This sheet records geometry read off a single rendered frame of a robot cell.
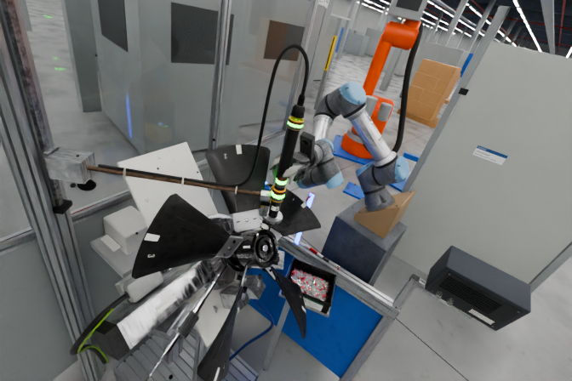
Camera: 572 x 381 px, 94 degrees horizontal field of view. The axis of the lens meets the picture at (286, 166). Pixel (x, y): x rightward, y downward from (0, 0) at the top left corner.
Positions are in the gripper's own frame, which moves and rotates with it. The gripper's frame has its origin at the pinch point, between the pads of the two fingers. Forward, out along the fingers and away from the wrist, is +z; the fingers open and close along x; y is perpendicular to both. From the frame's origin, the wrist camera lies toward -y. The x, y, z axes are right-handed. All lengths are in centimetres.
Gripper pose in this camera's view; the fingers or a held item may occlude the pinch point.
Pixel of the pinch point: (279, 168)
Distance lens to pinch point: 80.1
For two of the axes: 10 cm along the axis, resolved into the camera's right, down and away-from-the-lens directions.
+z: -5.3, 3.1, -7.9
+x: -8.2, -4.3, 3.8
